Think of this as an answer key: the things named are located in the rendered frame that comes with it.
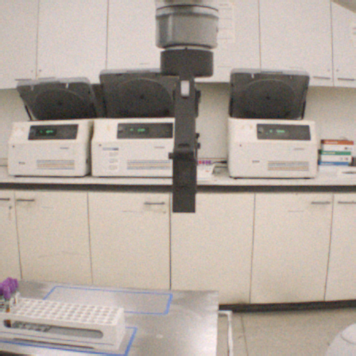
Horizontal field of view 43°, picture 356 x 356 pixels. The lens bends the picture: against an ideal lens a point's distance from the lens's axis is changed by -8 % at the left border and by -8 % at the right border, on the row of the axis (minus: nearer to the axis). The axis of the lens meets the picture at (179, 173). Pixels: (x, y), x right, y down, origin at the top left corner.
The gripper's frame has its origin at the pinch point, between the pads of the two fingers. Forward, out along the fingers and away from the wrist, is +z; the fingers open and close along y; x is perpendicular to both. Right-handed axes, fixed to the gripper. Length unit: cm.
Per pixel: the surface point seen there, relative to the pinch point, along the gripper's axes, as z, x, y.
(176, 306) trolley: 38, 4, 47
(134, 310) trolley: 38, 14, 44
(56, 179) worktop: 32, 88, 217
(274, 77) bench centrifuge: -33, -49, 239
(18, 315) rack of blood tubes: 32, 37, 22
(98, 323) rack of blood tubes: 32.8, 19.0, 23.4
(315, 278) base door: 95, -78, 219
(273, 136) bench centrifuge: 4, -46, 221
